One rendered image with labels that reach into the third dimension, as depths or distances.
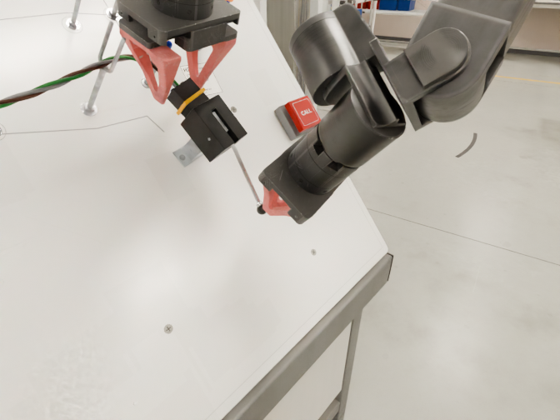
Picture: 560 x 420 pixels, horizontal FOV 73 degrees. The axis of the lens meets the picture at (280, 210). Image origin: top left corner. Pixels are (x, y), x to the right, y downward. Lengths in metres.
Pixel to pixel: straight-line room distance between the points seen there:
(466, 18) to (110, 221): 0.38
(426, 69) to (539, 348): 1.71
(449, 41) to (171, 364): 0.40
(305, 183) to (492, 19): 0.19
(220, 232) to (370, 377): 1.18
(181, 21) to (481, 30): 0.25
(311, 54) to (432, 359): 1.48
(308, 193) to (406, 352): 1.36
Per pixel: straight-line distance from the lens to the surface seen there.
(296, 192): 0.37
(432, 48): 0.30
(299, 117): 0.60
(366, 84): 0.33
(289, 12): 1.39
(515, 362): 1.83
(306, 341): 0.55
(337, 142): 0.32
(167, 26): 0.38
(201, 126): 0.44
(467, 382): 1.69
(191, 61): 0.47
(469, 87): 0.30
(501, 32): 0.32
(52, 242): 0.44
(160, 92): 0.43
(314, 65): 0.34
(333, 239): 0.61
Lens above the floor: 1.30
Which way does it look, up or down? 33 degrees down
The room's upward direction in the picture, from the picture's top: straight up
